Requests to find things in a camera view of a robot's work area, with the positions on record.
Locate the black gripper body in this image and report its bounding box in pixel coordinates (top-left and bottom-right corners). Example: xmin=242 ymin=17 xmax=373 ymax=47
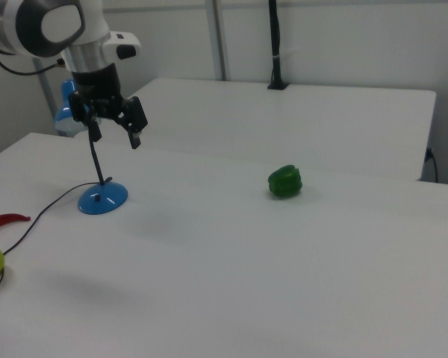
xmin=71 ymin=63 xmax=126 ymax=117

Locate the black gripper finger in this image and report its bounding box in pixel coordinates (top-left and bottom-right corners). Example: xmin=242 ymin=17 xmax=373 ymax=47
xmin=113 ymin=95 xmax=149 ymax=151
xmin=68 ymin=90 xmax=102 ymax=143

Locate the blue gooseneck desk lamp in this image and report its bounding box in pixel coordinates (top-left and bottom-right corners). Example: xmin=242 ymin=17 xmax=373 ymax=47
xmin=53 ymin=79 xmax=129 ymax=216

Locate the red chili pepper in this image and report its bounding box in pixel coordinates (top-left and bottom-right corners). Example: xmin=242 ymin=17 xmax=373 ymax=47
xmin=0 ymin=213 xmax=32 ymax=235

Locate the green bell pepper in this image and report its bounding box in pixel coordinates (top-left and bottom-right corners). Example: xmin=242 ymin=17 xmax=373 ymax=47
xmin=267 ymin=164 xmax=305 ymax=199

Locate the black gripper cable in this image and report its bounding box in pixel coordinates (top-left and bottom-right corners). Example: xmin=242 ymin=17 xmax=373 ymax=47
xmin=0 ymin=50 xmax=66 ymax=76

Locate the dark lamp power cable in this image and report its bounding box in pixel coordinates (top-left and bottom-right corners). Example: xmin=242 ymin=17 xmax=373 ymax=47
xmin=0 ymin=175 xmax=113 ymax=358

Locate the grey metal wall strip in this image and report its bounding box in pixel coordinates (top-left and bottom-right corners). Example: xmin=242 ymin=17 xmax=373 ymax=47
xmin=208 ymin=0 xmax=233 ymax=81

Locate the black camera stand pole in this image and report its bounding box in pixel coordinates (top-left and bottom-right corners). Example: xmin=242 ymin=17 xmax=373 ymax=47
xmin=266 ymin=0 xmax=290 ymax=92

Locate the wall outlet with plug cable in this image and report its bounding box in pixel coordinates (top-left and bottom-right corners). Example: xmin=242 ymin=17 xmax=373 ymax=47
xmin=425 ymin=146 xmax=440 ymax=184

